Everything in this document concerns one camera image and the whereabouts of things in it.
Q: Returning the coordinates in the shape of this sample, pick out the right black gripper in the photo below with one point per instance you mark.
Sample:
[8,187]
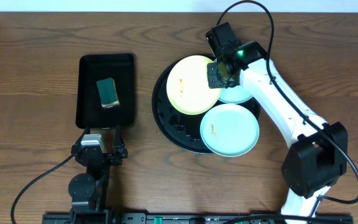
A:
[215,81]

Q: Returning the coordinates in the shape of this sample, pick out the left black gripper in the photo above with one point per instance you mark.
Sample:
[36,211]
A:
[105,156]

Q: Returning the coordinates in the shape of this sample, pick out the yellow plate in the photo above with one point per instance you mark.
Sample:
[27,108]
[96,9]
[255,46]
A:
[187,86]

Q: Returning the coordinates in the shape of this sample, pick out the green yellow sponge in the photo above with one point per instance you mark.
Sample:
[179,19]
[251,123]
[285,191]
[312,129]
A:
[107,93]

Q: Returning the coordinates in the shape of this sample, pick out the light blue plate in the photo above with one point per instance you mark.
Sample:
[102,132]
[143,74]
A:
[234,95]
[229,130]

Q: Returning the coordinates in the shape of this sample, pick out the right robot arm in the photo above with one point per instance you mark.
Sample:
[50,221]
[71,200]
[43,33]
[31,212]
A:
[317,154]

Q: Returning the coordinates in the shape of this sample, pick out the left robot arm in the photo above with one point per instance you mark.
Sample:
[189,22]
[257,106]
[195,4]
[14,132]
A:
[89,190]

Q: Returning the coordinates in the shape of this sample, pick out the round black tray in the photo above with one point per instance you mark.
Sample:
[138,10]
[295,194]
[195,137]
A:
[182,129]

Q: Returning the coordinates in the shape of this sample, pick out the black rectangular tray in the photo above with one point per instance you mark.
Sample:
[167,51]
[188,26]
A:
[93,112]

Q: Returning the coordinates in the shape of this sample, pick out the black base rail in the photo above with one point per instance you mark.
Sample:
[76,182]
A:
[142,218]

